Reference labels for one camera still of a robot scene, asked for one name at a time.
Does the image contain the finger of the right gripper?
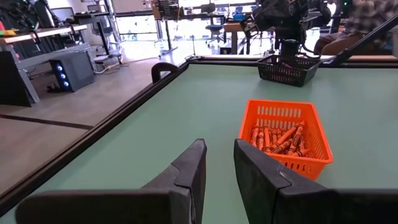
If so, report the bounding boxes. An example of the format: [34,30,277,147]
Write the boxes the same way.
[239,14,261,40]

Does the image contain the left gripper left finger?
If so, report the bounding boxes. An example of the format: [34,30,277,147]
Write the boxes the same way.
[141,138,208,224]

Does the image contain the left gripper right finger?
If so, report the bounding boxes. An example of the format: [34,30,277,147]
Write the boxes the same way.
[233,138,330,224]

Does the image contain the small wooden table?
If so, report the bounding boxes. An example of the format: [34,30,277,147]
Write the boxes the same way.
[223,22,249,56]

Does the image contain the blue office chair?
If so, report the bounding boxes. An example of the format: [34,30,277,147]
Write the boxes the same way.
[205,24,227,47]

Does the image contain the black plastic basket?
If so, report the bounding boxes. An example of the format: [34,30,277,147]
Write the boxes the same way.
[256,54,322,88]

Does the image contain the orange plastic basket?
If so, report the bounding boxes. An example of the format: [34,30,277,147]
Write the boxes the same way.
[238,99,335,181]

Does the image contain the black pole stand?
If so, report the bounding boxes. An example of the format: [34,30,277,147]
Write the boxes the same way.
[159,18,179,57]

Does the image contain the black perforated panel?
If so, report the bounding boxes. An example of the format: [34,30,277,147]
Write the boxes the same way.
[157,0,182,21]

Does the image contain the person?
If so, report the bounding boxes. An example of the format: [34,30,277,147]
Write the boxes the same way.
[313,0,398,57]

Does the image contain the black right support strut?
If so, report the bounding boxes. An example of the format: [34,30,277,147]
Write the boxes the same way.
[329,14,398,68]

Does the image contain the black desk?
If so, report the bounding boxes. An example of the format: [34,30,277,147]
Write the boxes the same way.
[73,11,124,65]

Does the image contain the computer tower blue lights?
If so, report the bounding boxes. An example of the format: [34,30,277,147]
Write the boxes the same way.
[49,51,96,93]

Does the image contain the computer monitor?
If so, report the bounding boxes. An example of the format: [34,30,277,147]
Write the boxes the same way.
[49,6,75,22]

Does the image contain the dark grey cabinet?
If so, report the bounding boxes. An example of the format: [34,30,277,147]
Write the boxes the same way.
[0,49,40,108]

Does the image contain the long light-topped workbench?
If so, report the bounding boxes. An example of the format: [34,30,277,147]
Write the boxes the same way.
[0,24,89,45]

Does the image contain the black arched handle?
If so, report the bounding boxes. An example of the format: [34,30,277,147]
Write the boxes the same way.
[150,62,180,85]

